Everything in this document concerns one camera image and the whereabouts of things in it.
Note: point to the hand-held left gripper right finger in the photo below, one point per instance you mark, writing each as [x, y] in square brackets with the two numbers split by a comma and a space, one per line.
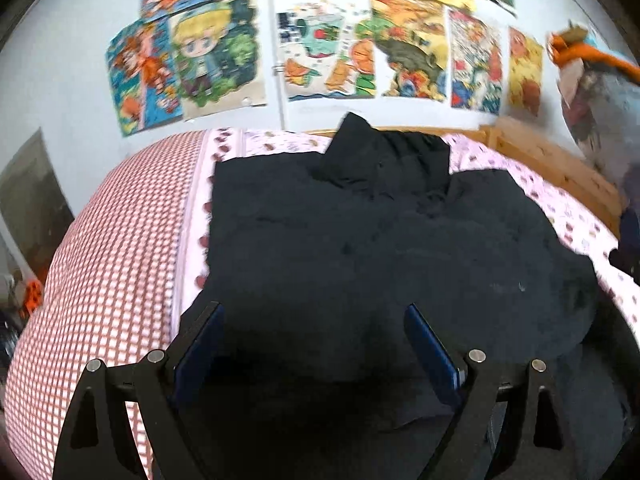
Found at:
[432, 355]

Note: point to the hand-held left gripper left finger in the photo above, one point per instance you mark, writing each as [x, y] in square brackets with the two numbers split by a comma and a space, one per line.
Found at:
[197, 360]

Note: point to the large black garment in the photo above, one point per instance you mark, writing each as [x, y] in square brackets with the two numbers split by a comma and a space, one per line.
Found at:
[350, 240]

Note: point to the red checkered quilt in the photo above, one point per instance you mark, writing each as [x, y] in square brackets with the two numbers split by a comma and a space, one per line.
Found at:
[115, 270]

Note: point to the orange patterned object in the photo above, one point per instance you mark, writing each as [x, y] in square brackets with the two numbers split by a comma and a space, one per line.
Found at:
[32, 297]

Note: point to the pink fruit print bedsheet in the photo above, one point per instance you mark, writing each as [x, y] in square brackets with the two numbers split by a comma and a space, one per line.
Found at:
[570, 210]

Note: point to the dark cloth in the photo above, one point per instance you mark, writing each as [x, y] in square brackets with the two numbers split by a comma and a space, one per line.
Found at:
[627, 245]

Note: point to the orange plush toy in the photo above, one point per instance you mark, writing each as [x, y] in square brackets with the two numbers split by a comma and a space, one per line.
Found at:
[580, 45]

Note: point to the dark grey wall poster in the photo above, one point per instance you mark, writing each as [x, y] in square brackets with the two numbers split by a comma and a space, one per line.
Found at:
[35, 205]

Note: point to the wooden bed frame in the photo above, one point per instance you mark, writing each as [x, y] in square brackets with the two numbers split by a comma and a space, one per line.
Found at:
[550, 160]

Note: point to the orange figure blue wall poster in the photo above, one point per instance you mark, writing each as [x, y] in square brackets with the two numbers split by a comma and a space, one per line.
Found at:
[142, 77]

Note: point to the red blue cartoon wall poster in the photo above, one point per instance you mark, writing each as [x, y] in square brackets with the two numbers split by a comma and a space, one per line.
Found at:
[475, 65]

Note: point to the orange yellow narrow wall poster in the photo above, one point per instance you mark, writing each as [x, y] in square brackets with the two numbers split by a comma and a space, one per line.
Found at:
[525, 70]

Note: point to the blond cartoon boy wall poster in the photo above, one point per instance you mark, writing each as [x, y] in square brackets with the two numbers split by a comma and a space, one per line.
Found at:
[215, 55]

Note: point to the green orange turtle wall poster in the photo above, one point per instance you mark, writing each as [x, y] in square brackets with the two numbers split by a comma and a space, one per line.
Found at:
[407, 47]

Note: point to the white teal jar wall poster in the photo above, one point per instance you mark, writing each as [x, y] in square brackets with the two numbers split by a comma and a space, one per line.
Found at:
[322, 45]

